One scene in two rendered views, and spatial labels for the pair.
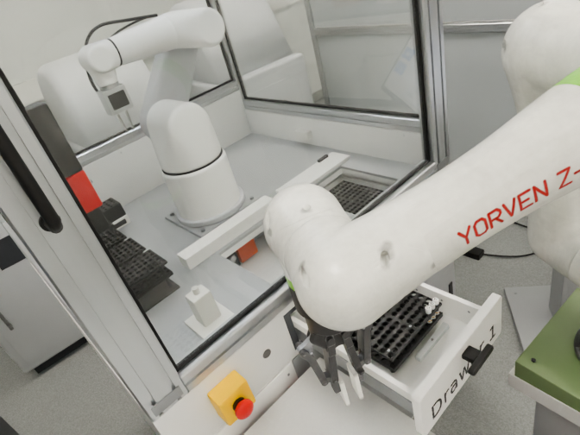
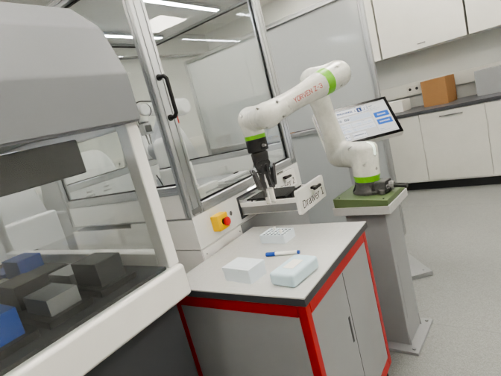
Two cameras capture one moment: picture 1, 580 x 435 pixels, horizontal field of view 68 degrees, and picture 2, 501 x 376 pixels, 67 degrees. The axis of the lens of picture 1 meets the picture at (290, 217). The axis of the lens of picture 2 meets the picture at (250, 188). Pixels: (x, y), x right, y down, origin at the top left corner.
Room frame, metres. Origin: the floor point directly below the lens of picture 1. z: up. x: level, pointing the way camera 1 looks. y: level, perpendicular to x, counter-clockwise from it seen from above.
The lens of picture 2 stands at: (-1.04, 0.60, 1.29)
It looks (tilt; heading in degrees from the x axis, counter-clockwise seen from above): 10 degrees down; 341
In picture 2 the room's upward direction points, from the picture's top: 14 degrees counter-clockwise
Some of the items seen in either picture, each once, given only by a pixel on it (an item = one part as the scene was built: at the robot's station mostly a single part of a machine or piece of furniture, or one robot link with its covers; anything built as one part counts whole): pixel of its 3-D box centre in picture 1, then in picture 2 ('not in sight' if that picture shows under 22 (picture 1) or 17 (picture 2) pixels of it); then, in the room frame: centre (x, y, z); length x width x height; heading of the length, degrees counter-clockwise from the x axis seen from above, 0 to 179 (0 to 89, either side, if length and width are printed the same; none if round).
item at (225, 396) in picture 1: (232, 398); (221, 221); (0.57, 0.21, 0.88); 0.07 x 0.05 x 0.07; 125
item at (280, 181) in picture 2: not in sight; (283, 183); (0.95, -0.31, 0.87); 0.29 x 0.02 x 0.11; 125
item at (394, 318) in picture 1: (375, 318); (275, 198); (0.67, -0.12, 0.87); 0.22 x 0.18 x 0.06; 35
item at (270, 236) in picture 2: not in sight; (277, 235); (0.40, 0.03, 0.78); 0.12 x 0.08 x 0.04; 31
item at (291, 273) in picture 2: not in sight; (294, 269); (0.02, 0.15, 0.78); 0.15 x 0.10 x 0.04; 116
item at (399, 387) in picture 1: (372, 318); (273, 199); (0.68, -0.11, 0.86); 0.40 x 0.26 x 0.06; 35
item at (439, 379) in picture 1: (461, 360); (311, 193); (0.51, -0.23, 0.87); 0.29 x 0.02 x 0.11; 125
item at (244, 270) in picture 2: not in sight; (244, 270); (0.17, 0.27, 0.79); 0.13 x 0.09 x 0.05; 27
